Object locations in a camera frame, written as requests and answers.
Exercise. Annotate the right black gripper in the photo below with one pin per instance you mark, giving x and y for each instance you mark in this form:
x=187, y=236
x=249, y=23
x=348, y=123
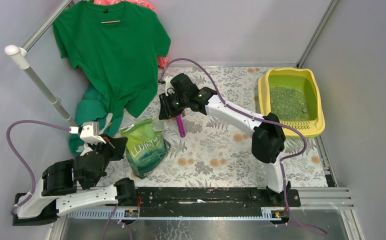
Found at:
x=166, y=111

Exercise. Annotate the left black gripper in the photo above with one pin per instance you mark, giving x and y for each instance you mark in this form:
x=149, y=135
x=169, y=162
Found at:
x=116, y=145

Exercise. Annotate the magenta plastic scoop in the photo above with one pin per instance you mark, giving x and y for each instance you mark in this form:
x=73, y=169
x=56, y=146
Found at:
x=180, y=126

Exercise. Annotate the green cat litter bag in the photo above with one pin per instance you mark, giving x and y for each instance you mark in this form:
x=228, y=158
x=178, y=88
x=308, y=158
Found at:
x=146, y=146

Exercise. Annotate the yellow green litter box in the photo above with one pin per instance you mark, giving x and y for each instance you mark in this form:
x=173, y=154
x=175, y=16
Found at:
x=293, y=95

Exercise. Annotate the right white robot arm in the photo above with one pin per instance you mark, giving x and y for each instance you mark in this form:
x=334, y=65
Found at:
x=265, y=131

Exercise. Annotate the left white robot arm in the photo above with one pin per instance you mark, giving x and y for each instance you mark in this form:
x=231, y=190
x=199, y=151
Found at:
x=71, y=185

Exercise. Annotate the pink garment behind shirt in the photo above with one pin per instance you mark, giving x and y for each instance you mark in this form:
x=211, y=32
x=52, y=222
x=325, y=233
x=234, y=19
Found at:
x=161, y=60

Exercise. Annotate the floral patterned mat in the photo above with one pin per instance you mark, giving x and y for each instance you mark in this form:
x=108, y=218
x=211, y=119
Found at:
x=213, y=153

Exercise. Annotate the green t-shirt on hanger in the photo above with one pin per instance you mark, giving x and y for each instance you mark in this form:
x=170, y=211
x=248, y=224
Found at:
x=119, y=59

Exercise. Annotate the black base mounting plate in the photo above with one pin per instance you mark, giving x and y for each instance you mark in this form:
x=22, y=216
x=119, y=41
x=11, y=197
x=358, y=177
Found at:
x=221, y=199

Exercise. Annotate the white clothes rack pole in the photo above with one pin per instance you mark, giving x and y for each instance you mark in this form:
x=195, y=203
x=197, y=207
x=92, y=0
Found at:
x=18, y=55

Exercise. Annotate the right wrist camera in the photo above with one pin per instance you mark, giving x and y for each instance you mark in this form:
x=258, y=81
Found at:
x=168, y=87

